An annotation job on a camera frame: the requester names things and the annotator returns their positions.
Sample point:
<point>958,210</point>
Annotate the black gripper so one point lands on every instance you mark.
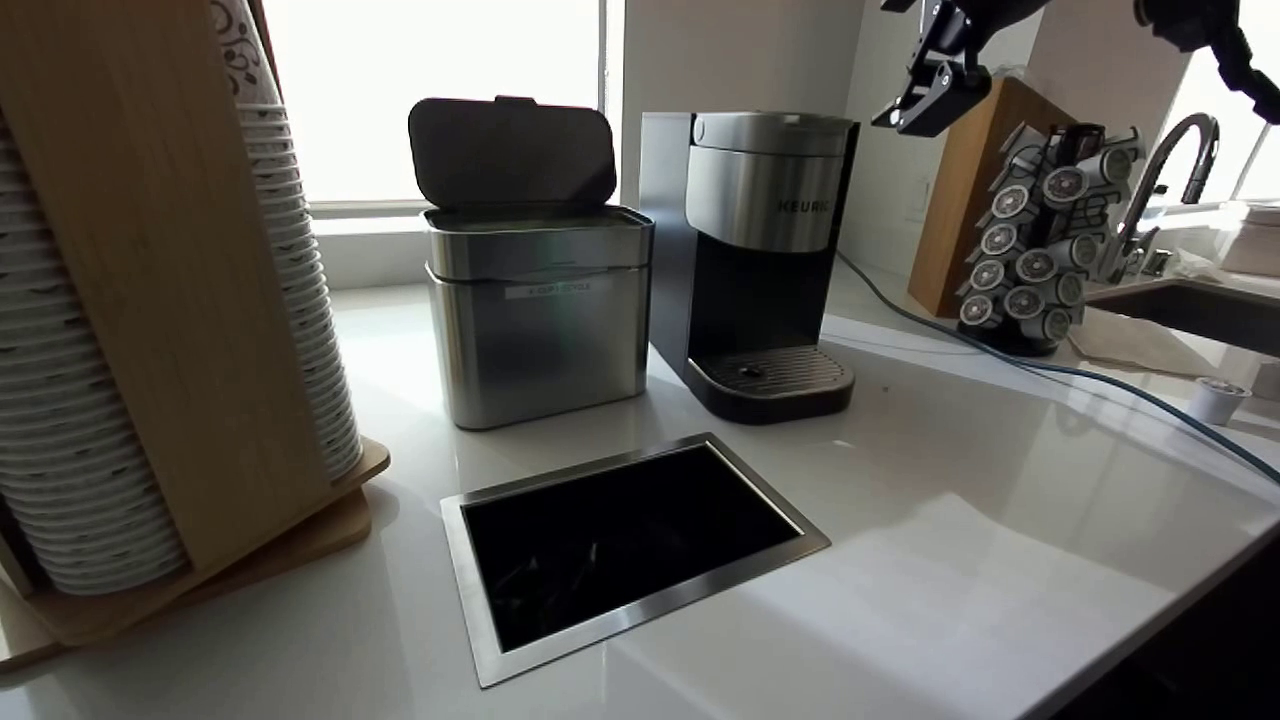
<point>961,25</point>

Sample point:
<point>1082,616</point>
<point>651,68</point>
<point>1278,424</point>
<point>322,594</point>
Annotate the black silver Keurig coffeemaker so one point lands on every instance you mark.
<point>744,293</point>

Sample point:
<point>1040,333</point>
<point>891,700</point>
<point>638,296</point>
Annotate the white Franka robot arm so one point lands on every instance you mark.
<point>1201,22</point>

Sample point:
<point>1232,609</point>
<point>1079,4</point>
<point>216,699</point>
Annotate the coffee pod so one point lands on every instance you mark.
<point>1039,266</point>
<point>1020,307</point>
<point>999,242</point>
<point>1008,201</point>
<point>985,279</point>
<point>1062,187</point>
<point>1056,320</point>
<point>976,310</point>
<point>1115,162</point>

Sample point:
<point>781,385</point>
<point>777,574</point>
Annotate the light wooden box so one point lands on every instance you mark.
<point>961,187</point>

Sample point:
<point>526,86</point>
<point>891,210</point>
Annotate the chrome faucet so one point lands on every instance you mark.
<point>1190,122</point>

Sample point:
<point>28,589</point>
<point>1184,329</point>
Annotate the steel sink basin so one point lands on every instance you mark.
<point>1201,314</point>

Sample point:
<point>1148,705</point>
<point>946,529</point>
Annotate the small white cap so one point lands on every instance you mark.
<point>1216,403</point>

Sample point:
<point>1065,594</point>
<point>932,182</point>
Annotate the stainless steel lidded bin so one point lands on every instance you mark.
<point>535,333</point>

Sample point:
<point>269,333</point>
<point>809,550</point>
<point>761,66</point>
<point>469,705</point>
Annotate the bright window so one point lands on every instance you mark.
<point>443,93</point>

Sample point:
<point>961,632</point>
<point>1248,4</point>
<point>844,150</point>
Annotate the white paper cup stack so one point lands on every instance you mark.
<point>64,442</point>
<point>303,293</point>

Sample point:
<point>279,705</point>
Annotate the steel countertop trash chute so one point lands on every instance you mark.
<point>469,585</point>

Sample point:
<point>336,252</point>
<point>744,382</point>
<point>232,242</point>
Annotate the wooden cup dispenser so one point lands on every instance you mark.
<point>134,266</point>

